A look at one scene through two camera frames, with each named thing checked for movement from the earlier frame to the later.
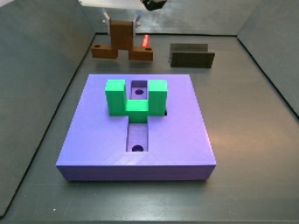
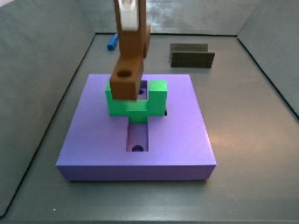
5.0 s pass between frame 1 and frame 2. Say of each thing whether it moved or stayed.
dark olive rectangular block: stayed
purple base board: stayed
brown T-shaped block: moved
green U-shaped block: stayed
